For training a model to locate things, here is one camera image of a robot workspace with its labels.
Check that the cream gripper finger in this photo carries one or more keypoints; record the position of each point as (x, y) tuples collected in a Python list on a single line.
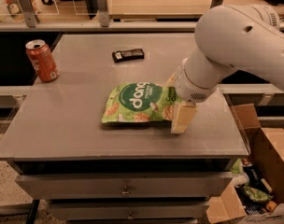
[(171, 81), (183, 115)]

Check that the green snack bag in box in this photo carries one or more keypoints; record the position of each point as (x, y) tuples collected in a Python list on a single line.
[(256, 195)]

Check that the grey drawer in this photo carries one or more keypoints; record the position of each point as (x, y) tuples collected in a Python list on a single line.
[(128, 210), (124, 185)]

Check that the lower grey drawer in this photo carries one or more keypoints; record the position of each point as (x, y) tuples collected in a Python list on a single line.
[(128, 210)]

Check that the cardboard box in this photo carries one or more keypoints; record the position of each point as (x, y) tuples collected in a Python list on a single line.
[(267, 153)]

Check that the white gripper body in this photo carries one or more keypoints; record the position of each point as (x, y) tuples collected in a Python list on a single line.
[(188, 89)]

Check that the left metal bracket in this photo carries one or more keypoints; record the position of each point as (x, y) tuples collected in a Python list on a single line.
[(29, 14)]

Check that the black table leg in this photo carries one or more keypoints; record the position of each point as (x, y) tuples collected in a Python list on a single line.
[(32, 212)]

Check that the middle metal bracket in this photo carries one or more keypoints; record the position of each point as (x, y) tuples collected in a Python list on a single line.
[(103, 13)]

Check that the green rice chip bag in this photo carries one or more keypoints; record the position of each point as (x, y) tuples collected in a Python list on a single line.
[(140, 102)]

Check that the black rxbar chocolate bar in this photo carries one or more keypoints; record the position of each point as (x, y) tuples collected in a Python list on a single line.
[(127, 55)]

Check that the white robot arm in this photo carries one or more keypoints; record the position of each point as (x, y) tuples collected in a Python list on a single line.
[(227, 39)]

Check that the dark bottle in box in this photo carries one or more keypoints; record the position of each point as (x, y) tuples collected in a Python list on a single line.
[(250, 169)]

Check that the upper grey drawer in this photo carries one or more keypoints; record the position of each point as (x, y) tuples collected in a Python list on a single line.
[(124, 185)]

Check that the orange soda can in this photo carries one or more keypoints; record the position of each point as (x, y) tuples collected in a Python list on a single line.
[(42, 60)]

